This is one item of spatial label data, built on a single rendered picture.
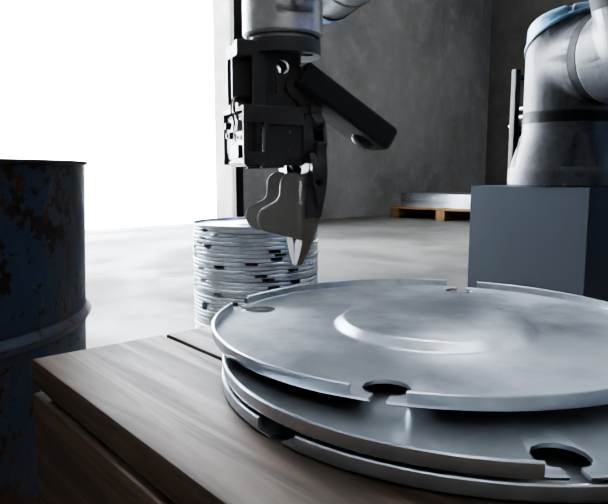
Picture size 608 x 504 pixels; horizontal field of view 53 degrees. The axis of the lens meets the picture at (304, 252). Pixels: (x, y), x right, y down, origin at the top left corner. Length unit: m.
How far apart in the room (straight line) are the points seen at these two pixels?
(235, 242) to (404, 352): 1.03
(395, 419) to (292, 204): 0.33
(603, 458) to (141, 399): 0.22
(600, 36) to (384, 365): 0.58
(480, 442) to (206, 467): 0.11
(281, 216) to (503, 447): 0.36
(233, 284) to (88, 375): 0.94
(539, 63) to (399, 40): 6.21
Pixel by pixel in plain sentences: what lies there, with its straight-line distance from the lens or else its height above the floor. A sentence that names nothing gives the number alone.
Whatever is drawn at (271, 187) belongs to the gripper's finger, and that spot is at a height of 0.45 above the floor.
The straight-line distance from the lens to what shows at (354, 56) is 6.48.
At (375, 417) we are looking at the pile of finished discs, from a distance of 0.28.
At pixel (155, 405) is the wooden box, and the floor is 0.35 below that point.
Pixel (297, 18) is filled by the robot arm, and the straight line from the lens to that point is 0.58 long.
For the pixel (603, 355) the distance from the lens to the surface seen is 0.38.
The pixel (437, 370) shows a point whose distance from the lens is 0.32.
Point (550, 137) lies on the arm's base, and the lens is 0.88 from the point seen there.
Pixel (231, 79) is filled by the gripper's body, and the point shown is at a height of 0.55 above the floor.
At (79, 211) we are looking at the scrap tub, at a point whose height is 0.43.
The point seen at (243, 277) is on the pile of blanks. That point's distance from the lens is 1.30.
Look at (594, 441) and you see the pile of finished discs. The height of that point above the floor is 0.36.
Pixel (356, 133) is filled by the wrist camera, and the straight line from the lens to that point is 0.61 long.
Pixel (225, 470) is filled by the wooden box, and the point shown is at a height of 0.35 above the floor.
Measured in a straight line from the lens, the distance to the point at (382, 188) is 6.75.
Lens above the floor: 0.47
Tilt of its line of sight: 7 degrees down
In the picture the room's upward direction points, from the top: straight up
